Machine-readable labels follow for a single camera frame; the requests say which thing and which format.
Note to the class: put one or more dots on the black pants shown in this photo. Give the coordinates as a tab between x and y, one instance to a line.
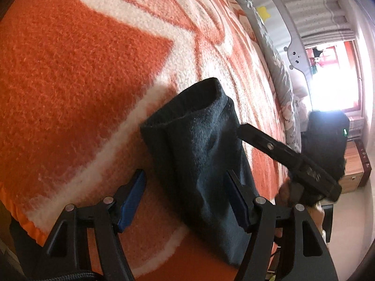
199	158

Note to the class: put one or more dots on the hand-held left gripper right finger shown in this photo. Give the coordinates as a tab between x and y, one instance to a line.
238	206

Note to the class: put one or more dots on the yellow toy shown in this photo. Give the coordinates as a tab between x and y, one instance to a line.
264	13

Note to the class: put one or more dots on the grey floral quilt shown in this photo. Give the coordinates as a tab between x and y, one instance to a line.
278	70

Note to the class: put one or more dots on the striped grey curtain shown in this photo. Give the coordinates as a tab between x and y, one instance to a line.
319	11

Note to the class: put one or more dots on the person's right hand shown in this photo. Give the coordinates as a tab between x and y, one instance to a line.
282	194

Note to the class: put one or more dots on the grey bed guard rail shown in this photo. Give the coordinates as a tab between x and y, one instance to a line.
296	55

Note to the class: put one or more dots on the orange floral blanket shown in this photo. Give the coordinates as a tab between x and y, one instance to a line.
73	79

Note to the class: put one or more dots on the black backpack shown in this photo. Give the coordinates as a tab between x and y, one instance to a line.
322	137

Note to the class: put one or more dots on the wooden wardrobe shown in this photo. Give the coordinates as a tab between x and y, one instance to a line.
356	166

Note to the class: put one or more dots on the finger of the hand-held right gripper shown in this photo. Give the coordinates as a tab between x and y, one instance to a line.
263	142

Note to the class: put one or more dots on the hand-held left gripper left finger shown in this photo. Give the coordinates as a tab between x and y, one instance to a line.
131	203

